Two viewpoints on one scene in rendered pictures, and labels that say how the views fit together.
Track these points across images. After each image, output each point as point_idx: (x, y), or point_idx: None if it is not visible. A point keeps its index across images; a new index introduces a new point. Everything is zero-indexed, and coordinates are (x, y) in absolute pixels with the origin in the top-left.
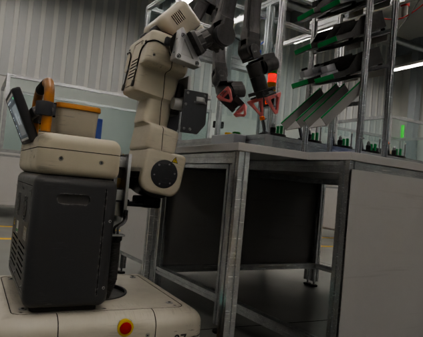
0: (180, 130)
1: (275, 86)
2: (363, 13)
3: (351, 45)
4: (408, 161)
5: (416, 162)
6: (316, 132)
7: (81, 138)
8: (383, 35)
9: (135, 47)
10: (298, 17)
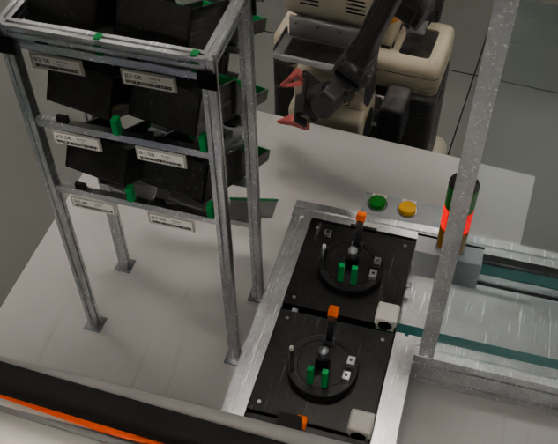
0: (287, 71)
1: (439, 235)
2: (122, 78)
3: (169, 154)
4: (33, 253)
5: (24, 269)
6: (310, 366)
7: (287, 13)
8: (64, 132)
9: None
10: (261, 18)
